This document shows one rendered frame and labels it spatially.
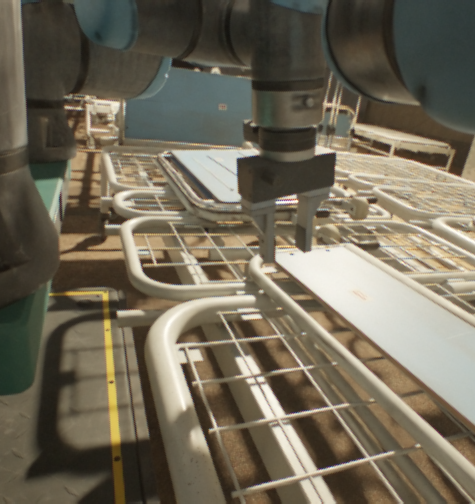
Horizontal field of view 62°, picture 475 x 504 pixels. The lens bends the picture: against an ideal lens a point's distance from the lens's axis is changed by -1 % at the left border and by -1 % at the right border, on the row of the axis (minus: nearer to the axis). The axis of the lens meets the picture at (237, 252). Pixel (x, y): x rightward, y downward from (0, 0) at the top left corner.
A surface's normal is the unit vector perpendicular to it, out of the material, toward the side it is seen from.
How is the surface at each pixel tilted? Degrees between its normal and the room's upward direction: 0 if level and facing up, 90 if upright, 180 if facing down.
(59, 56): 100
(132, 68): 105
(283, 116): 97
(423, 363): 1
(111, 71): 109
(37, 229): 70
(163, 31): 116
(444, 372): 1
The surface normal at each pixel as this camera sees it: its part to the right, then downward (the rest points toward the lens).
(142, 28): 0.50, 0.80
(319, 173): 0.44, 0.40
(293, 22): 0.04, 0.47
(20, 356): 0.79, 0.33
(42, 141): 0.74, 0.01
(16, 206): 0.97, -0.15
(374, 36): -0.98, 0.21
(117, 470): 0.13, -0.91
